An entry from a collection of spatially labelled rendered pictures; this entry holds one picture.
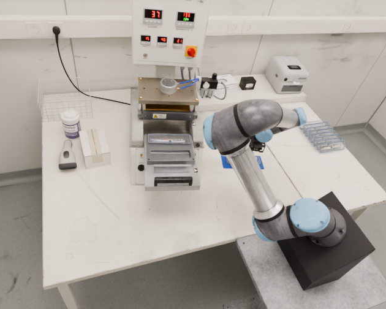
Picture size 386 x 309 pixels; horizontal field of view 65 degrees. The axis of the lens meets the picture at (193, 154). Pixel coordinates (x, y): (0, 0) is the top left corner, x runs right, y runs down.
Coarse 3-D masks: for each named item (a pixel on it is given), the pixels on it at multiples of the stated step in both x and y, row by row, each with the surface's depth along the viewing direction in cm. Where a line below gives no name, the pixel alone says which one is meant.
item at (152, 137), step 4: (148, 136) 132; (152, 136) 133; (156, 136) 133; (160, 136) 133; (164, 136) 134; (168, 136) 134; (172, 136) 134; (176, 136) 135; (180, 136) 135; (184, 136) 136; (188, 136) 136; (152, 140) 131; (156, 140) 131; (160, 140) 132; (164, 140) 132; (168, 140) 132; (172, 140) 133; (176, 140) 133; (180, 140) 133; (184, 140) 134; (188, 140) 134
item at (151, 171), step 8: (144, 136) 137; (144, 144) 133; (192, 144) 138; (144, 152) 130; (144, 160) 129; (152, 168) 125; (160, 168) 122; (168, 168) 122; (176, 168) 123; (184, 168) 124; (192, 168) 128; (152, 176) 122; (160, 176) 122; (168, 176) 123; (176, 176) 124; (184, 176) 124; (192, 176) 125; (152, 184) 119; (160, 184) 120; (168, 184) 120; (176, 184) 121; (184, 184) 121; (192, 184) 122
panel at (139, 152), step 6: (138, 150) 138; (198, 150) 143; (138, 156) 139; (198, 156) 145; (138, 162) 140; (198, 162) 146; (138, 174) 143; (144, 174) 143; (138, 180) 144; (144, 180) 144
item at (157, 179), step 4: (156, 180) 116; (160, 180) 116; (164, 180) 117; (168, 180) 117; (172, 180) 117; (176, 180) 118; (180, 180) 118; (184, 180) 118; (188, 180) 118; (192, 180) 119; (156, 184) 118
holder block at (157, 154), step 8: (152, 144) 131; (160, 144) 131; (168, 144) 132; (176, 144) 133; (184, 144) 133; (152, 152) 129; (160, 152) 130; (168, 152) 130; (176, 152) 131; (184, 152) 132; (192, 152) 131; (152, 160) 124; (160, 160) 125; (168, 160) 126; (176, 160) 126; (184, 160) 127; (192, 160) 127
